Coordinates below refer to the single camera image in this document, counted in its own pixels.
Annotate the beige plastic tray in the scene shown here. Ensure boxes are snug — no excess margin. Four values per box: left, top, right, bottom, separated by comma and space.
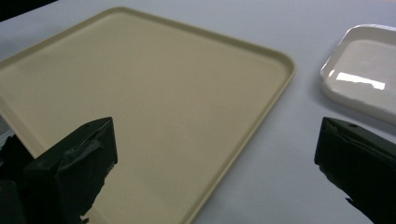
0, 7, 296, 224

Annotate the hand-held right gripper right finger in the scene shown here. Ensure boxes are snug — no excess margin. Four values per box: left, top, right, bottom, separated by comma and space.
314, 117, 396, 224

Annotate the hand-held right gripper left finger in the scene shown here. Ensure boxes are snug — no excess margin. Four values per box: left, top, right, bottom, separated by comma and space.
21, 117, 119, 224

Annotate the white rectangular plate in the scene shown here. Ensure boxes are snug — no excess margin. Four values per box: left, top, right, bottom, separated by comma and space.
319, 23, 396, 126

